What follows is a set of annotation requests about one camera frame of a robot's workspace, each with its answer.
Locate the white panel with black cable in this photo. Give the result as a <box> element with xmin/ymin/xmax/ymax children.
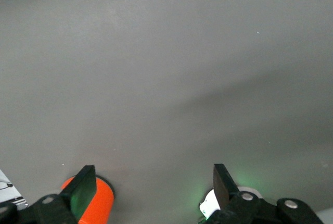
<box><xmin>0</xmin><ymin>169</ymin><xmax>29</xmax><ymax>210</ymax></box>

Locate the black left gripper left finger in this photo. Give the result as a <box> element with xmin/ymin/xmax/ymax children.
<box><xmin>0</xmin><ymin>165</ymin><xmax>98</xmax><ymax>224</ymax></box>

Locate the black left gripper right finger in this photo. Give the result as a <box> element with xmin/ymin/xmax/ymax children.
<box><xmin>202</xmin><ymin>163</ymin><xmax>325</xmax><ymax>224</ymax></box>

